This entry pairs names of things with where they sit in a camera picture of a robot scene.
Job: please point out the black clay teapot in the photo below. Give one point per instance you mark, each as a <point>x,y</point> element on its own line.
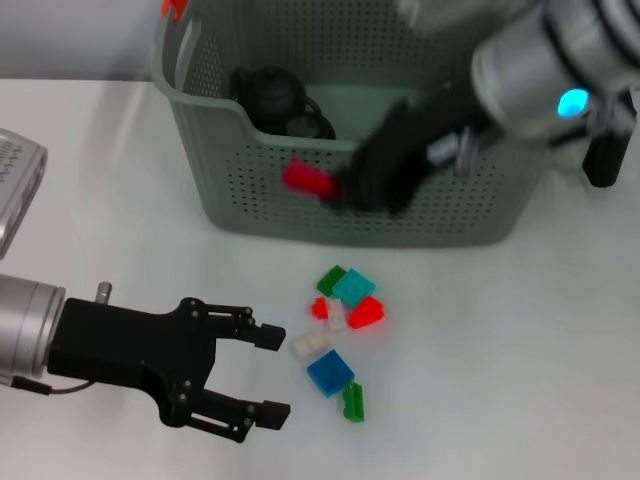
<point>270,95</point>

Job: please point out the grey-green perforated storage bin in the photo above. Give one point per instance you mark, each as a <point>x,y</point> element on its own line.
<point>260,215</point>

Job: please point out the dark red curved brick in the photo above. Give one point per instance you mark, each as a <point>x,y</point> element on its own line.
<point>307,179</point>

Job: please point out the blue toy brick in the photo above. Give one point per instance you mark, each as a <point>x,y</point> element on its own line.
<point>330,372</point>

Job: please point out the black curved stand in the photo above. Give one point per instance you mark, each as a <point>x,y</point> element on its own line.
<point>607,160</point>

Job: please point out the large red toy brick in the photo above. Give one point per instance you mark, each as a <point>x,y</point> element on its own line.
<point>367,314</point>

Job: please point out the small green toy brick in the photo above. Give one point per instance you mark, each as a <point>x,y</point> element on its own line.
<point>329,280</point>

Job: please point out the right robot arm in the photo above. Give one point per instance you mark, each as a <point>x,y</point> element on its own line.
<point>530,75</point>

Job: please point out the teal toy brick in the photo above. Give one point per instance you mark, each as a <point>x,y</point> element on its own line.
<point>355,287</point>

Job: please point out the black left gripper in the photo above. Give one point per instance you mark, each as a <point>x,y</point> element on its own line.
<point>130,350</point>

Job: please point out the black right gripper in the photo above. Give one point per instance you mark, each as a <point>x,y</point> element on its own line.
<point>400,155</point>

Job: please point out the small red toy brick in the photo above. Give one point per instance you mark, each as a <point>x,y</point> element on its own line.
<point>319,307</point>

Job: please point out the long green toy brick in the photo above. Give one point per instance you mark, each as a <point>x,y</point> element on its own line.
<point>354,402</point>

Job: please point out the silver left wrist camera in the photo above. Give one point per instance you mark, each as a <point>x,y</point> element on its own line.
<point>20,180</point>

